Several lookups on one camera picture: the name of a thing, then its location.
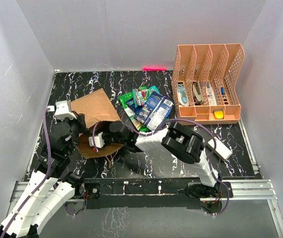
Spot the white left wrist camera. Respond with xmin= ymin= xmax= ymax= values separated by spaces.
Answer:
xmin=47 ymin=100 xmax=77 ymax=121

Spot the blue white snack bag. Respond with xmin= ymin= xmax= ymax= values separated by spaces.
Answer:
xmin=134 ymin=91 xmax=174 ymax=131

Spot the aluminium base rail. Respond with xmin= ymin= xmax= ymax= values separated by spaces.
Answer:
xmin=0 ymin=178 xmax=283 ymax=238

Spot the orange plastic desk organizer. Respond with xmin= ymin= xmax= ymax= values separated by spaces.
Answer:
xmin=171 ymin=44 xmax=245 ymax=124

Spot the yellow small object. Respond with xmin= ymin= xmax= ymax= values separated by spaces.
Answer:
xmin=213 ymin=110 xmax=224 ymax=120

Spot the grey stapler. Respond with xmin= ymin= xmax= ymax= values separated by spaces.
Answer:
xmin=192 ymin=81 xmax=204 ymax=105

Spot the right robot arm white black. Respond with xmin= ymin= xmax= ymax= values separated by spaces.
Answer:
xmin=101 ymin=121 xmax=222 ymax=199

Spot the teal red candy bag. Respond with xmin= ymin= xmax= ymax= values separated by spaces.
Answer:
xmin=132 ymin=86 xmax=159 ymax=107

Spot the green Chuba cassava chips bag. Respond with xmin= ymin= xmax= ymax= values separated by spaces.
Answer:
xmin=119 ymin=86 xmax=151 ymax=132

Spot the white flat box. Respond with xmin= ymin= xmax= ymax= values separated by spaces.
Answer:
xmin=207 ymin=137 xmax=232 ymax=161

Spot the pink tape strip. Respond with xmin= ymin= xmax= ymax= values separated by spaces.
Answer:
xmin=142 ymin=65 xmax=167 ymax=71

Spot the brown paper bag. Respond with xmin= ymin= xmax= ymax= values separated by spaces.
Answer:
xmin=70 ymin=89 xmax=123 ymax=159

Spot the blue white tape dispenser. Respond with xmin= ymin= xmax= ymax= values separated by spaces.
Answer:
xmin=177 ymin=84 xmax=189 ymax=107

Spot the dark blue snack bag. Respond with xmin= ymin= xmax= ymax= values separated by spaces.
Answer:
xmin=125 ymin=99 xmax=146 ymax=123

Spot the white small packet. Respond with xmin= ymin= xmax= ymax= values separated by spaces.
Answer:
xmin=206 ymin=83 xmax=217 ymax=106

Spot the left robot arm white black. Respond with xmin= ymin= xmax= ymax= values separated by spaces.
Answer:
xmin=0 ymin=111 xmax=87 ymax=238

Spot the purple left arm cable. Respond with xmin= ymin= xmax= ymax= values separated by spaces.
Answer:
xmin=0 ymin=106 xmax=85 ymax=238

